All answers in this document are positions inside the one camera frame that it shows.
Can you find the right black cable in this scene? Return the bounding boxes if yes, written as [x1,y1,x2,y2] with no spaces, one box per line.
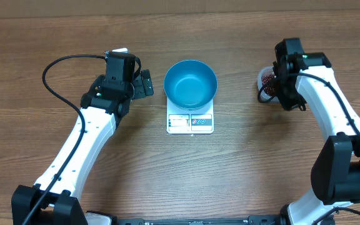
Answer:
[256,72,360,176]

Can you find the blue metal bowl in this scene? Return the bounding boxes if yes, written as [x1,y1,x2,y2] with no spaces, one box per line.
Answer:
[163,60,218,111]

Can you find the clear plastic food container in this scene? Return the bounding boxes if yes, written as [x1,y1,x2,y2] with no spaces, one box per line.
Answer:
[257,65,281,104]

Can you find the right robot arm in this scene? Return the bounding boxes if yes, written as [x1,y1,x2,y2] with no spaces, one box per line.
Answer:
[273,38,360,224]

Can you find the red beans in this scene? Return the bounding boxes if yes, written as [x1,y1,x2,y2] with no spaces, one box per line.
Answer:
[261,73,276,96]

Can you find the left black cable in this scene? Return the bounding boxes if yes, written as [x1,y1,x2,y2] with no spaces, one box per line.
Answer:
[20,54,108,225]

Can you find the black cable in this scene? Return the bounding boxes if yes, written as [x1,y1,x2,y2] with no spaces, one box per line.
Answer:
[256,72,360,176]
[20,54,108,225]

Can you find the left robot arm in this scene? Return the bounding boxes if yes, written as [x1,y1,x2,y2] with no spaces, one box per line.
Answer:
[11,48,154,224]

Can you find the white digital kitchen scale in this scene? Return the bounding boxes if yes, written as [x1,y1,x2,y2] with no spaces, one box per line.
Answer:
[166,99,214,135]

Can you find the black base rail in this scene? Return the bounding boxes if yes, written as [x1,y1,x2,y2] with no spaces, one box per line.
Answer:
[113,215,286,225]

